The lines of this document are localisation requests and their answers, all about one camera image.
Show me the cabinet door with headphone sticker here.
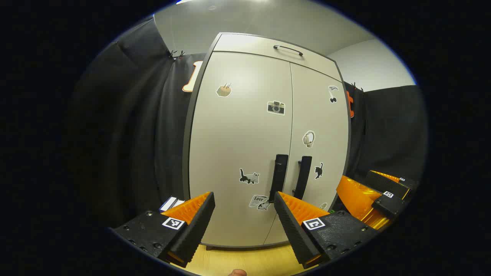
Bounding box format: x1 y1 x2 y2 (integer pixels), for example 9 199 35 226
263 63 349 246

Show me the grey double-door shoe cabinet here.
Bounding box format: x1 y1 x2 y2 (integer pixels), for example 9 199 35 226
182 33 351 249

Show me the black backdrop cloth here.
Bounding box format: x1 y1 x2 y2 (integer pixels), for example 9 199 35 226
67 15 428 234

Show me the black curved flap handle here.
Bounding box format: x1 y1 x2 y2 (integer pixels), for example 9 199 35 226
273 45 304 57

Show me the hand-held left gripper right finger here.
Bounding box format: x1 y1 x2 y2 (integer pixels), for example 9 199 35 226
274 192 380 269

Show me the cabinet door with camera sticker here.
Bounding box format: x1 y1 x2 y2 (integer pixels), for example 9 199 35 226
189 52 293 248

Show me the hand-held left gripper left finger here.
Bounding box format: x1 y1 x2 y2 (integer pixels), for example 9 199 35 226
109 192 216 268

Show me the black door handle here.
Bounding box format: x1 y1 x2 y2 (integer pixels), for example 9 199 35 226
269 154 289 204
293 156 313 200

